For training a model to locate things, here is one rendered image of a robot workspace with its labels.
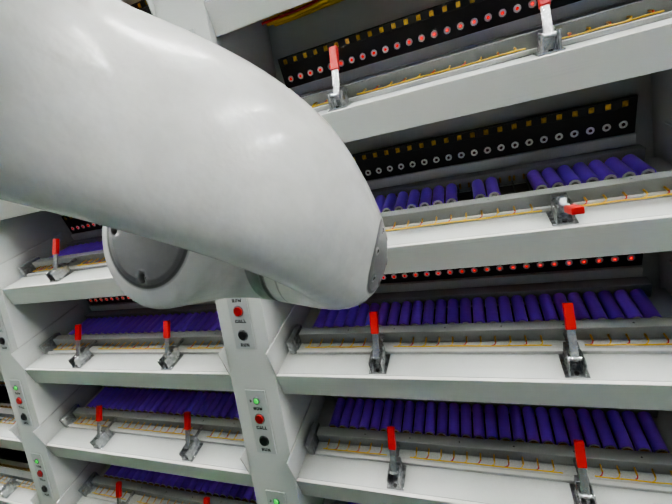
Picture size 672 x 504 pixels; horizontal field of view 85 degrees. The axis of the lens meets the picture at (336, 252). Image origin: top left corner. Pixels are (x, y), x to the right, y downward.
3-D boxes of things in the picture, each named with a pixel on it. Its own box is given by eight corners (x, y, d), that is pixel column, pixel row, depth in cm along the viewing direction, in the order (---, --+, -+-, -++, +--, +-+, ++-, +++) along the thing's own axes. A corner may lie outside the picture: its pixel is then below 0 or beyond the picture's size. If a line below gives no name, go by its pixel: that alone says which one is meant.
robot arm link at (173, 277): (330, 195, 30) (237, 189, 33) (227, 158, 18) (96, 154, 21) (320, 296, 31) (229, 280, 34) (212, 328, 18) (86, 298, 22)
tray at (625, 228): (735, 246, 40) (755, 162, 36) (263, 284, 62) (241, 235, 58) (653, 182, 57) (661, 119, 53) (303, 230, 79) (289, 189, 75)
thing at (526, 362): (738, 414, 43) (768, 322, 37) (283, 393, 65) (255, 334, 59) (659, 305, 59) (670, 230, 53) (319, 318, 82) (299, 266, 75)
